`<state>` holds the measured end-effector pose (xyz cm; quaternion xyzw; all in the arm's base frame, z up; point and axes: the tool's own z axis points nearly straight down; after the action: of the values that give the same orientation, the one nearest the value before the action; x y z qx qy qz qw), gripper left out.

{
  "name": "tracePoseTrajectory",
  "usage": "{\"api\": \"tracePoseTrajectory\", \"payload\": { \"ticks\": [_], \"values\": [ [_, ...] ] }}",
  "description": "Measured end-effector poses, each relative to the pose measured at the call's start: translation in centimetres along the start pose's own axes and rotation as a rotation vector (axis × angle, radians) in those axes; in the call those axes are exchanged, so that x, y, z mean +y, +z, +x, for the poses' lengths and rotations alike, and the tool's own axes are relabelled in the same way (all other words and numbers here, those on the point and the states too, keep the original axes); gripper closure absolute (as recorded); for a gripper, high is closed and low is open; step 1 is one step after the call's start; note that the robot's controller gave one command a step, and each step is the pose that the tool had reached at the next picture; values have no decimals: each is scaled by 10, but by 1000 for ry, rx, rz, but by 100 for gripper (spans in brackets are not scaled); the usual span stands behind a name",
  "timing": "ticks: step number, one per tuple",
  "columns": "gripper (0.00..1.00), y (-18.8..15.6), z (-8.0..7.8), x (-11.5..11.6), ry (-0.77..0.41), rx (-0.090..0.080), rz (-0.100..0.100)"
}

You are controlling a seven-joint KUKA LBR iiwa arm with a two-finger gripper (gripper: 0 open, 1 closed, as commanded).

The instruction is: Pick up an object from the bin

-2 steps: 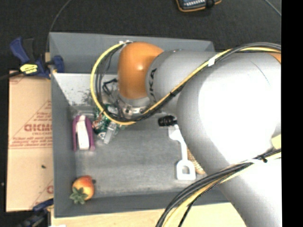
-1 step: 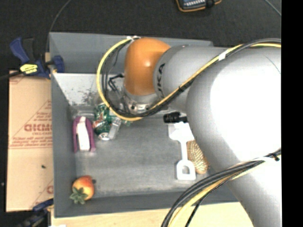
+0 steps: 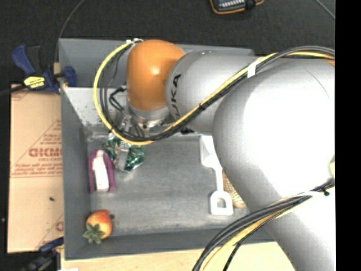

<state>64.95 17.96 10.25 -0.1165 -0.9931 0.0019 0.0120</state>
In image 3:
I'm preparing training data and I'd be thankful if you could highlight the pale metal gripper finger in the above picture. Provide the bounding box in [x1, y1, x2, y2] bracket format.
[117, 141, 130, 171]

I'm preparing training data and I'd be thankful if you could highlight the red toy strawberry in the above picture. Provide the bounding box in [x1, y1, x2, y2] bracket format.
[82, 209, 114, 245]

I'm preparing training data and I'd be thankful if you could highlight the brown cardboard board red print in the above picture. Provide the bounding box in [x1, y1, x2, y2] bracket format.
[6, 82, 65, 254]

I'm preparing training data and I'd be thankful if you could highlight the green crinkled packet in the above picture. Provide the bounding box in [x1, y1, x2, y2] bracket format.
[102, 132, 146, 172]

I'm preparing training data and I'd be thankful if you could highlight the white plastic scoop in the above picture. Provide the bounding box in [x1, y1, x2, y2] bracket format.
[199, 135, 235, 216]

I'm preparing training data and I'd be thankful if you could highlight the grey metal bin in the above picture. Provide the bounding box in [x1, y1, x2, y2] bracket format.
[57, 38, 279, 260]

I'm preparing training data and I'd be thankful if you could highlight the tan toy corn cob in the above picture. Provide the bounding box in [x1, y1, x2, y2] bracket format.
[222, 170, 246, 209]

